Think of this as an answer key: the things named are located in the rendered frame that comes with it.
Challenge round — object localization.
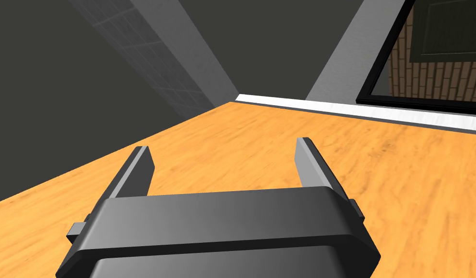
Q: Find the black framed window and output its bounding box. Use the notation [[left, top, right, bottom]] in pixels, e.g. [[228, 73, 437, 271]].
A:
[[355, 0, 476, 116]]

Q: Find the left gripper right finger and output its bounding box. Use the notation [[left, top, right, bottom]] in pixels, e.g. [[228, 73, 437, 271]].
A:
[[294, 137, 350, 201]]

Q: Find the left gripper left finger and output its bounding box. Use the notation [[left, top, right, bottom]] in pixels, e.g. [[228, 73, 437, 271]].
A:
[[106, 145, 156, 199]]

